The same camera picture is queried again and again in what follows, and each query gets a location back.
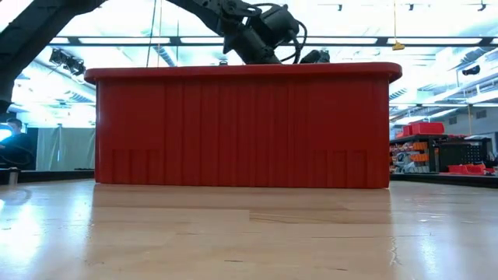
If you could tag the flat red tray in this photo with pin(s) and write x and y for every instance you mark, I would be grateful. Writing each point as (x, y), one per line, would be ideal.
(465, 169)

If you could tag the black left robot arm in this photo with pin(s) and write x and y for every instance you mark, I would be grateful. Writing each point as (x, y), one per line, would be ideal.
(39, 31)

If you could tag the black overhead camera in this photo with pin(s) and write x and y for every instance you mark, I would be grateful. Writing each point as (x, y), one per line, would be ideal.
(325, 57)

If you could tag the black bench edge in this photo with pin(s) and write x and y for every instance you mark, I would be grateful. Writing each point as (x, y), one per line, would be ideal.
(54, 176)

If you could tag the black ceiling light cluster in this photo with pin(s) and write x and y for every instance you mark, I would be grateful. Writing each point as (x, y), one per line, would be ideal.
(70, 62)

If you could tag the yellow hanging power plug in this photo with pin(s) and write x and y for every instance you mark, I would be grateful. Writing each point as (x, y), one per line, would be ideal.
(398, 46)

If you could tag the black shelf with orange bins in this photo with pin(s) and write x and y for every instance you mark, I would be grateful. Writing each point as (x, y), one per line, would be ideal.
(432, 153)

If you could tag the black overhead frame beam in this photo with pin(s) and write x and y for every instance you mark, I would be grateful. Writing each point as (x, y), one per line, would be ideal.
(350, 40)

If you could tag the person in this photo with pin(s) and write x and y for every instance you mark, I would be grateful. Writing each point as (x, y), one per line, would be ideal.
(19, 145)

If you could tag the black ceiling projector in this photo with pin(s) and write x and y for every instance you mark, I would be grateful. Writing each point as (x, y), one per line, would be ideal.
(471, 70)

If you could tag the large red plastic bin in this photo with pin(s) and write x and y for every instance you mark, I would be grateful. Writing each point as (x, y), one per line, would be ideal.
(241, 128)

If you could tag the red storage bin on shelf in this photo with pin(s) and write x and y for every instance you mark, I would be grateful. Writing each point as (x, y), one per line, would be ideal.
(428, 128)

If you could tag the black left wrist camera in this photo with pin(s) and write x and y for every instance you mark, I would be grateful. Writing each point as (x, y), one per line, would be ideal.
(278, 23)

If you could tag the grey curtain partition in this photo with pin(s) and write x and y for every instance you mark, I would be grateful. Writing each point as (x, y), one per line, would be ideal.
(70, 149)

